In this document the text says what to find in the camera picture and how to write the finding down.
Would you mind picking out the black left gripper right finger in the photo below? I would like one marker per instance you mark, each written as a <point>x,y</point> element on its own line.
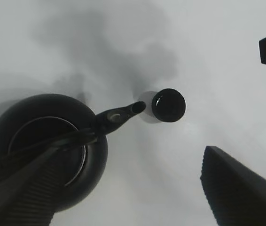
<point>235,194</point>

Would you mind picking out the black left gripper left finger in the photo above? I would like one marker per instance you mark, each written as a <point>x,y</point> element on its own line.
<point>29,197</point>

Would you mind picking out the black cast iron teapot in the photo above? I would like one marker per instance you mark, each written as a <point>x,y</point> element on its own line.
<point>43,117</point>

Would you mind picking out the small black teacup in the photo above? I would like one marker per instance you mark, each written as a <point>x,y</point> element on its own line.
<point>168,105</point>

